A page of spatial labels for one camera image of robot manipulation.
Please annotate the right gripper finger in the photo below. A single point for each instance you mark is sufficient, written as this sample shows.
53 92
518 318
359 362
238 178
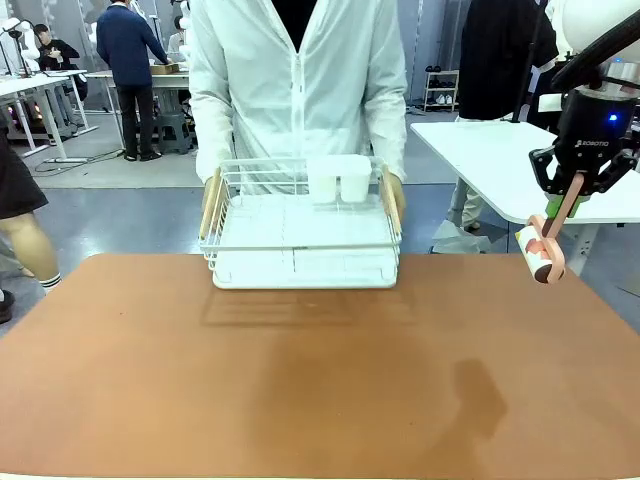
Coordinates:
617 172
545 170

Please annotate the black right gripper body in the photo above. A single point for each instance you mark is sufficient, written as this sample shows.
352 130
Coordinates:
592 130

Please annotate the pink lint roller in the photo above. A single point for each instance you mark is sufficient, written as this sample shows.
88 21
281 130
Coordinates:
542 257

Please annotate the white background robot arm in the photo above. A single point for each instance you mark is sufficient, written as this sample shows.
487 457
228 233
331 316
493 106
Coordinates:
27 40

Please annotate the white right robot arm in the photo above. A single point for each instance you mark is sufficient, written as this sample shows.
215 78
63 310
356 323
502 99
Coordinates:
585 25

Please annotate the person's left hand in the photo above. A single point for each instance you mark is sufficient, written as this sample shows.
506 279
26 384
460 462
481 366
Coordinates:
397 190

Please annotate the person's right hand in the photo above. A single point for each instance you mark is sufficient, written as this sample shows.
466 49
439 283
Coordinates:
211 182

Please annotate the white side table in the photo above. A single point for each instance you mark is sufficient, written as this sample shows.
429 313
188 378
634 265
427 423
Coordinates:
480 155

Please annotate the white crumpled floor sheet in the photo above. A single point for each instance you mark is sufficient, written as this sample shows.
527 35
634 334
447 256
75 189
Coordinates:
460 240

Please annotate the white shoe rack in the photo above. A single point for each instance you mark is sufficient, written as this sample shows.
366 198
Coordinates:
441 90

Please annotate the white cutlery holder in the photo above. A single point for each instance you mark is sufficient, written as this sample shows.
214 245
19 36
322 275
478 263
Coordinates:
355 185

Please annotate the person in white jacket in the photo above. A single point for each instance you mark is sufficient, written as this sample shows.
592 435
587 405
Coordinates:
300 100

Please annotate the grey step stool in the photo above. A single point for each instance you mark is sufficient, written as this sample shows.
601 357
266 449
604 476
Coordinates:
173 134

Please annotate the white background desk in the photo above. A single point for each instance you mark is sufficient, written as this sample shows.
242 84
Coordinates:
165 82

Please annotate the cardboard box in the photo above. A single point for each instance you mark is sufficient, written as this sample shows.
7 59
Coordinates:
165 68

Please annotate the man in navy sweater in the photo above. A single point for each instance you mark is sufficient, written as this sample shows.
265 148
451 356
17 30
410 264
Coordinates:
130 55

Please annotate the seated man in black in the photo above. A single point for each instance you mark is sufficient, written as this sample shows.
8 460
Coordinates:
57 52

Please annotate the white height-adjustable desk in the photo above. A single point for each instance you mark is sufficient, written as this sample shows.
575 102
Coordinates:
35 85

